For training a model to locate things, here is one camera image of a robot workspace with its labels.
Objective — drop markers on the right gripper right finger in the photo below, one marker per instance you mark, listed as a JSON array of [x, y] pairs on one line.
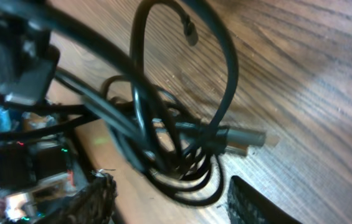
[[245, 205]]

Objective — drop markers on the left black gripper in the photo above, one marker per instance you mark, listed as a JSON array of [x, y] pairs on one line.
[[27, 65]]

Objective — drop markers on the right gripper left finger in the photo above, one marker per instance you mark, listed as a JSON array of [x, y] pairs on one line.
[[93, 204]]

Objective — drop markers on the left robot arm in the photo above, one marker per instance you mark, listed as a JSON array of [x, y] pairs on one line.
[[26, 166]]

